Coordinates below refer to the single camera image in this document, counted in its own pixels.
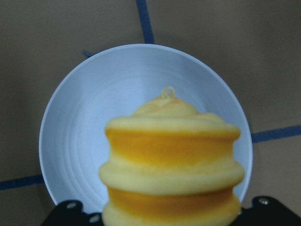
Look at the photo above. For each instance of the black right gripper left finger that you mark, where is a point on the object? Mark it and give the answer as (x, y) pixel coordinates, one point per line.
(70, 213)

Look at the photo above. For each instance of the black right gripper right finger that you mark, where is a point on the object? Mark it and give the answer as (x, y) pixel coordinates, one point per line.
(268, 211)

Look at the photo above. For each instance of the striped yellow bread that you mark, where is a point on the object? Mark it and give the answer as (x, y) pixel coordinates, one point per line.
(170, 165)

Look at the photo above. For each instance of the light blue plate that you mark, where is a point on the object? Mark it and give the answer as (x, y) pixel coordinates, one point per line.
(113, 83)

